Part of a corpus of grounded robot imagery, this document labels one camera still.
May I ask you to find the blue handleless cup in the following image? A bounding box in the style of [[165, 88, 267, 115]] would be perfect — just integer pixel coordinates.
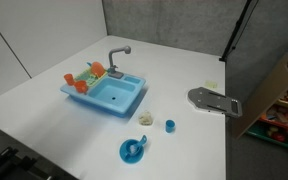
[[165, 119, 177, 134]]

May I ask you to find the yellow green dish rack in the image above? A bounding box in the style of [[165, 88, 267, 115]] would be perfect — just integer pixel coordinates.
[[74, 68, 107, 88]]

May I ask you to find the grey metal mounting plate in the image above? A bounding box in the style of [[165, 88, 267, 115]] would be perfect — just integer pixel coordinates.
[[187, 86, 243, 118]]

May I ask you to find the black equipment rack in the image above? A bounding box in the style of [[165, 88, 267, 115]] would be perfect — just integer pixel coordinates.
[[0, 143, 78, 180]]

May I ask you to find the small yellow note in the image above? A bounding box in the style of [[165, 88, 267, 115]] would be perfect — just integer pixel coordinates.
[[204, 79, 219, 90]]

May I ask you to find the black stand pole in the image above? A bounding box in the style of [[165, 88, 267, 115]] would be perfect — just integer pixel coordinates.
[[218, 0, 260, 63]]

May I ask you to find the small orange handleless cup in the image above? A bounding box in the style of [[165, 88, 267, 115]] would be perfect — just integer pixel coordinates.
[[63, 73, 76, 87]]

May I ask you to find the orange toy plate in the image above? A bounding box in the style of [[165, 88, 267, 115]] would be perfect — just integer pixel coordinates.
[[90, 61, 106, 78]]

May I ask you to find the grey toy faucet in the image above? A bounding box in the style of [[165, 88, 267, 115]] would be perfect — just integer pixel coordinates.
[[107, 45, 132, 80]]

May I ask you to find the colourful toy shelf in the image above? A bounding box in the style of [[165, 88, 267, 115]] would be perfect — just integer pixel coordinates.
[[244, 78, 288, 153]]

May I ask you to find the beige sponge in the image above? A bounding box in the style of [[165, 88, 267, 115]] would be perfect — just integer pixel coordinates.
[[138, 111, 154, 127]]

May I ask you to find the blue toy plate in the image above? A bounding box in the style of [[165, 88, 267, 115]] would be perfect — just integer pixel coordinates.
[[118, 139, 145, 164]]

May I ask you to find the blue dish brush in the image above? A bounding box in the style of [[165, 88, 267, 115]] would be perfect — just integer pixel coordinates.
[[123, 134, 148, 156]]

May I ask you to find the light blue toy sink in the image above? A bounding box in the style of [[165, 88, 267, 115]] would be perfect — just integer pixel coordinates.
[[59, 73, 147, 118]]

